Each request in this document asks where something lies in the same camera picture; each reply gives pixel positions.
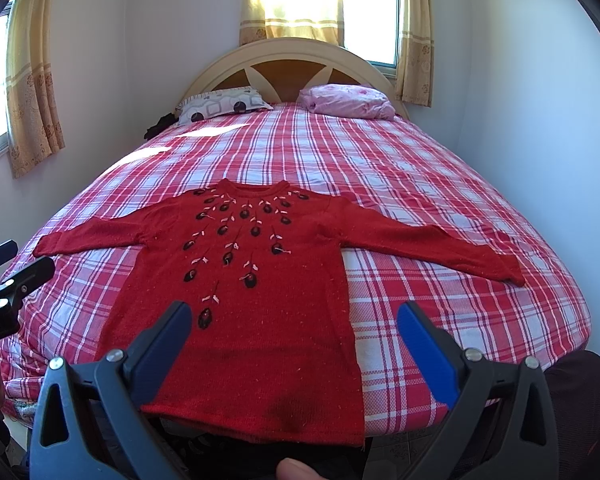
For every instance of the yellow curtain left of headboard window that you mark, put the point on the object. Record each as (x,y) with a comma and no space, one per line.
(320,20)

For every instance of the right hand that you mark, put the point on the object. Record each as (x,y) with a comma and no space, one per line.
(289,469)

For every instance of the pink pillow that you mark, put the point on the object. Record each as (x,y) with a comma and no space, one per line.
(346,101)

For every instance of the yellow side window curtain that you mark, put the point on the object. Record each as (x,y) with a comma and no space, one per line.
(34,130)

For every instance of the red knit sweater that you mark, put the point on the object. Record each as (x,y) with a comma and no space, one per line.
(272,353)

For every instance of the dark cloth beside pillow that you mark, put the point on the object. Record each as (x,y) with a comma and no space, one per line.
(163,123)

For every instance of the yellow curtain right of headboard window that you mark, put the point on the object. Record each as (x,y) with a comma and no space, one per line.
(415,72)

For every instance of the white patterned pillow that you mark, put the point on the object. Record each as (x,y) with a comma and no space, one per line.
(216,103)

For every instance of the headboard window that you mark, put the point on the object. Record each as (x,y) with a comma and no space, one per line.
(372,31)

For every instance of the yellow curtain of headboard window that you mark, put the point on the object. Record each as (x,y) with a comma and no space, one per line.
(320,20)
(415,72)

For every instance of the cream wooden headboard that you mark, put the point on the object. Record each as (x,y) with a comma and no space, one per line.
(280,68)

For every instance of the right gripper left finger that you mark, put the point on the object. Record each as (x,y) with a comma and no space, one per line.
(88,423)

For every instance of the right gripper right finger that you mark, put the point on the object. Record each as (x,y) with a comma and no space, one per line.
(500,422)

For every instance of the red white plaid bedsheet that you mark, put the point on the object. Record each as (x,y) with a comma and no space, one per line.
(386,165)

